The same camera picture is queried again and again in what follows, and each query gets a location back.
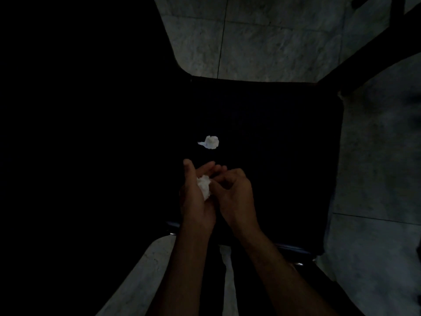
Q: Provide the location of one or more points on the person's left hand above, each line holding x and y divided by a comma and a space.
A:
195, 207

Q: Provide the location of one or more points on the person's left thumb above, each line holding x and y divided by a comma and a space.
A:
189, 174

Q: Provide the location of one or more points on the small white tissue piece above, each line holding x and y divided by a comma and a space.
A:
211, 142

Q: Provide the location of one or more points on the white tissue wad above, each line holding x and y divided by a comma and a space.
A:
204, 185

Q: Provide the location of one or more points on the person's right forearm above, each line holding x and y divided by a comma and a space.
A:
283, 279

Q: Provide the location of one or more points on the person's left forearm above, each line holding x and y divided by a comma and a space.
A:
184, 273

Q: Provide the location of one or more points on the person's right thumb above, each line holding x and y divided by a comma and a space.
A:
215, 188

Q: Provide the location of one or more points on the black furniture frame bar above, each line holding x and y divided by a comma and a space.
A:
371, 46

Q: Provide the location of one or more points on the person's right hand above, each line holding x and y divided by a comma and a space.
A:
236, 200

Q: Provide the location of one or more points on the black padded seat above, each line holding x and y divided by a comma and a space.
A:
279, 144

